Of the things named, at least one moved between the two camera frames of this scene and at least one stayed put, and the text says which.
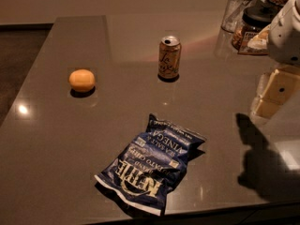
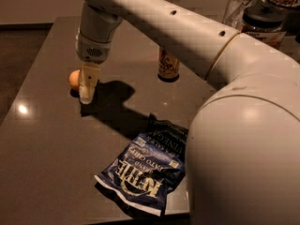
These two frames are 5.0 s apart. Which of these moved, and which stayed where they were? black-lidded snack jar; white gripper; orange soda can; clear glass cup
Moved: white gripper
Stayed: clear glass cup; orange soda can; black-lidded snack jar
